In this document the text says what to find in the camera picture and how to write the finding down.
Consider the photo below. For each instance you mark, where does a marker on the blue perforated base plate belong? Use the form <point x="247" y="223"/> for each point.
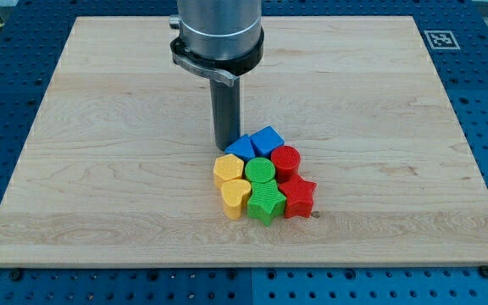
<point x="31" y="42"/>

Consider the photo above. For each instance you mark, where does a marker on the light wooden board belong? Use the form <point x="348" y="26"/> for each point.
<point x="117" y="170"/>

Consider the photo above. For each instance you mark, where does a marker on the yellow hexagon block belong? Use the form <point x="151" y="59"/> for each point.
<point x="227" y="167"/>

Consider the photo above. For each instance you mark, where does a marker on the green cylinder block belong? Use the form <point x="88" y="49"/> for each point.
<point x="260" y="170"/>

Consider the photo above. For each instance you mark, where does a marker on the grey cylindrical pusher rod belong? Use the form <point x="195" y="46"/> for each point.
<point x="226" y="112"/>

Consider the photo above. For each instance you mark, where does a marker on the blue cube block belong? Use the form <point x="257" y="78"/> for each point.
<point x="265" y="141"/>

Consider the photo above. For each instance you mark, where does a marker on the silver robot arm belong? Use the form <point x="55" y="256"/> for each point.
<point x="218" y="40"/>

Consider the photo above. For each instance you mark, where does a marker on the yellow heart block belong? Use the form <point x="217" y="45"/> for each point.
<point x="235" y="195"/>

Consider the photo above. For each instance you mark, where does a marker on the white fiducial marker tag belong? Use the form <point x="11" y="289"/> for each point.
<point x="441" y="40"/>

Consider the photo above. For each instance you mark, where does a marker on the green star block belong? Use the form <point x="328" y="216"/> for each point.
<point x="266" y="202"/>

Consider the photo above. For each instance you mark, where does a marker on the red star block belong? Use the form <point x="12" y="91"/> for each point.
<point x="299" y="196"/>

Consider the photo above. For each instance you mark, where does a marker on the red cylinder block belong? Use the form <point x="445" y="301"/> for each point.
<point x="286" y="160"/>

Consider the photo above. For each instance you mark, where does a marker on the blue triangle block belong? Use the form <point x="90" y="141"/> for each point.
<point x="242" y="148"/>

